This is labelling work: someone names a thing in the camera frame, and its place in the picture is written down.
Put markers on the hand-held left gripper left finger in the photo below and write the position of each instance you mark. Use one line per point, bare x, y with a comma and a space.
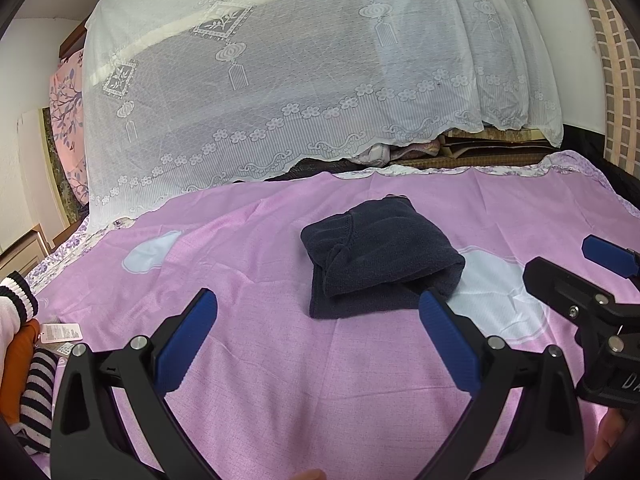
187, 345

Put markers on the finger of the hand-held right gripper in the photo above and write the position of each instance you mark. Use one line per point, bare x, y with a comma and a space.
610, 255
555, 280

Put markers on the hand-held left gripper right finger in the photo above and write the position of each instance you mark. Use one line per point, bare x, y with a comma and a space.
450, 345

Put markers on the navy knit cardigan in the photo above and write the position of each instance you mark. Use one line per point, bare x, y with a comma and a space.
380, 255

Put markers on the person's right hand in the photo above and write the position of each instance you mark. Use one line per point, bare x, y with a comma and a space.
605, 440

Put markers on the person's left hand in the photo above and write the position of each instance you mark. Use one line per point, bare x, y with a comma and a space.
306, 475

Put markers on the pink bedsheet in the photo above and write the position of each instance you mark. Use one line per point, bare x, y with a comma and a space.
250, 260

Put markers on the patterned paper tag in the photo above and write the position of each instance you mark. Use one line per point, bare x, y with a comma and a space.
65, 349

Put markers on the white paper tag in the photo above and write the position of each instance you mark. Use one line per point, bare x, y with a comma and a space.
60, 332

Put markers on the lavender floral sheet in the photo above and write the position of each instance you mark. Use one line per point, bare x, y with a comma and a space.
65, 252

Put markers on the black white striped garment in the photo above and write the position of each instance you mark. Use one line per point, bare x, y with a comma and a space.
37, 400

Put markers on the orange cloth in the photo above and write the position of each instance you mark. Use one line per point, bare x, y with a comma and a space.
20, 360

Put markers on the white garment striped cuff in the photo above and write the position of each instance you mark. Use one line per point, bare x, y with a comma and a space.
17, 295

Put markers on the wooden nightstand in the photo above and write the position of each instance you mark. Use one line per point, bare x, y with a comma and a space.
25, 250

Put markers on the pink striped cloth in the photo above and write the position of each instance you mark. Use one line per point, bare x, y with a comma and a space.
415, 149

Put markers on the pink floral pillow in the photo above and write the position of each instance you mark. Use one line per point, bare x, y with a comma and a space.
67, 110

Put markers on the white lace cover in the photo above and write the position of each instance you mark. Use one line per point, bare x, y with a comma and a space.
300, 60

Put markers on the wooden headboard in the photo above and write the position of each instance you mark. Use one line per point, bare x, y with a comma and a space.
72, 40

